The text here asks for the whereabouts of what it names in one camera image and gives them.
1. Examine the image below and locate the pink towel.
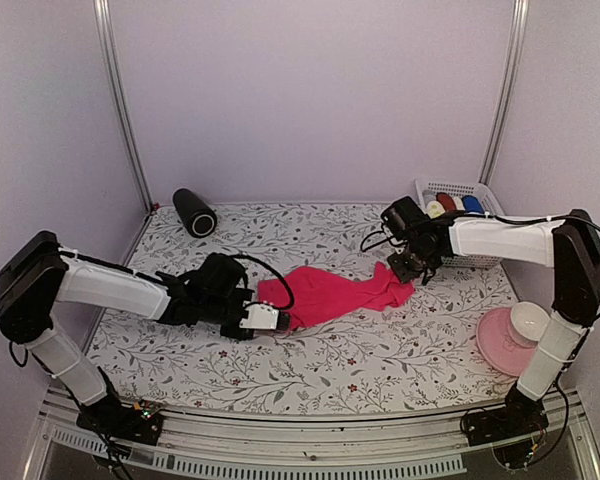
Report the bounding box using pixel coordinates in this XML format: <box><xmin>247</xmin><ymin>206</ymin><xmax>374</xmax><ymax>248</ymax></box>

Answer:
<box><xmin>258</xmin><ymin>262</ymin><xmax>415</xmax><ymax>330</ymax></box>

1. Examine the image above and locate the green yellow patterned towel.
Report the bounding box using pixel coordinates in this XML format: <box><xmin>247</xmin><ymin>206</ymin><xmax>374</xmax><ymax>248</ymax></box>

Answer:
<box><xmin>426</xmin><ymin>200</ymin><xmax>446</xmax><ymax>219</ymax></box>

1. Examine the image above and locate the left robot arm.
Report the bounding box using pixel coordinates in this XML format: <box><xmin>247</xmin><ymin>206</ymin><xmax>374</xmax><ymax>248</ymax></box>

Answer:
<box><xmin>0</xmin><ymin>231</ymin><xmax>295</xmax><ymax>434</ymax></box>

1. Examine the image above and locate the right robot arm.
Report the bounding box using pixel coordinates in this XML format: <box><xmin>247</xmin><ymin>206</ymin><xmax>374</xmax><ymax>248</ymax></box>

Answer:
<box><xmin>380</xmin><ymin>196</ymin><xmax>600</xmax><ymax>436</ymax></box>

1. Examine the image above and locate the red item in basket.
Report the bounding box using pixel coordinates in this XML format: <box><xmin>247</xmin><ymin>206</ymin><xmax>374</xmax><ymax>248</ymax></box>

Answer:
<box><xmin>436</xmin><ymin>192</ymin><xmax>458</xmax><ymax>212</ymax></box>

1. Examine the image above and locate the white item in basket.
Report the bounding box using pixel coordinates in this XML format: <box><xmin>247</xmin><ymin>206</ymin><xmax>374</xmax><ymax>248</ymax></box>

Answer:
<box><xmin>453</xmin><ymin>197</ymin><xmax>466</xmax><ymax>211</ymax></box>

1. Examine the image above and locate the blue item in basket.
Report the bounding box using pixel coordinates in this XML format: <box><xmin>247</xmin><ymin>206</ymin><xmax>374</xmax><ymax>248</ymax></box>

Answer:
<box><xmin>462</xmin><ymin>195</ymin><xmax>485</xmax><ymax>214</ymax></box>

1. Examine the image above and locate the white plastic basket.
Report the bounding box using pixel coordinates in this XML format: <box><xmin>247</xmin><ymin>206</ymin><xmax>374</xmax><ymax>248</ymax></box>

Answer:
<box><xmin>414</xmin><ymin>178</ymin><xmax>504</xmax><ymax>269</ymax></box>

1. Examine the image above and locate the black cylindrical bottle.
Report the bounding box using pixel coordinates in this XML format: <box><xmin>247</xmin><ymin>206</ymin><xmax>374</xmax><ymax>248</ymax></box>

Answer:
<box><xmin>172</xmin><ymin>188</ymin><xmax>218</xmax><ymax>238</ymax></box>

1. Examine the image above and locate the pink plate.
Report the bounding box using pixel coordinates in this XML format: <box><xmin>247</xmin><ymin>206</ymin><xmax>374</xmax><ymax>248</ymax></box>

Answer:
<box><xmin>476</xmin><ymin>307</ymin><xmax>536</xmax><ymax>377</ymax></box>

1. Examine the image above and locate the floral tablecloth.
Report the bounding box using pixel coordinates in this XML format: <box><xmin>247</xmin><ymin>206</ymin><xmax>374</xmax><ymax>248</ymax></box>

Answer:
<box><xmin>88</xmin><ymin>204</ymin><xmax>516</xmax><ymax>416</ymax></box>

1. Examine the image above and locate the white bowl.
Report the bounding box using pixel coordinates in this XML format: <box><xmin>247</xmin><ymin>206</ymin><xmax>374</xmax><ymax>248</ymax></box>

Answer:
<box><xmin>507</xmin><ymin>302</ymin><xmax>550</xmax><ymax>348</ymax></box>

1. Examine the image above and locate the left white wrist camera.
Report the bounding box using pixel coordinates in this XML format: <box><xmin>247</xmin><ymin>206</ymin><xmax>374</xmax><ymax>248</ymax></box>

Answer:
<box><xmin>239</xmin><ymin>303</ymin><xmax>291</xmax><ymax>331</ymax></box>

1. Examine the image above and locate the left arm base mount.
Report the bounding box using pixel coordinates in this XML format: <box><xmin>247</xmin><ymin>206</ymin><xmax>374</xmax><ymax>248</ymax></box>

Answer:
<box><xmin>76</xmin><ymin>396</ymin><xmax>164</xmax><ymax>446</ymax></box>

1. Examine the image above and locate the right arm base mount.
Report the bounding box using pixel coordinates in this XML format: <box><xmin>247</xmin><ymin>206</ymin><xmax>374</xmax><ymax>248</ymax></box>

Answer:
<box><xmin>460</xmin><ymin>406</ymin><xmax>549</xmax><ymax>446</ymax></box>

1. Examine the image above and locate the front aluminium rail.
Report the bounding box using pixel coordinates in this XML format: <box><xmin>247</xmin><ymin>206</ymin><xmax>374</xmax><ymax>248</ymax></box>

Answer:
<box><xmin>23</xmin><ymin>387</ymin><xmax>600</xmax><ymax>479</ymax></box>

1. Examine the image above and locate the right aluminium frame post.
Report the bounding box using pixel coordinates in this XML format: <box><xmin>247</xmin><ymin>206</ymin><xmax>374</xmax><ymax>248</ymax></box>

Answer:
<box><xmin>479</xmin><ymin>0</ymin><xmax>530</xmax><ymax>185</ymax></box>

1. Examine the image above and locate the aluminium frame post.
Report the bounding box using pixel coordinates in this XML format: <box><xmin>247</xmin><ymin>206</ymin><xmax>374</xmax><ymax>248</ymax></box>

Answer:
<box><xmin>479</xmin><ymin>0</ymin><xmax>530</xmax><ymax>185</ymax></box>
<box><xmin>93</xmin><ymin>0</ymin><xmax>154</xmax><ymax>214</ymax></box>

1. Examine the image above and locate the left aluminium frame post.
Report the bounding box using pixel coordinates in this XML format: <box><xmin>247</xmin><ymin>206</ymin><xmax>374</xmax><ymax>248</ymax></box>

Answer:
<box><xmin>93</xmin><ymin>0</ymin><xmax>154</xmax><ymax>214</ymax></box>

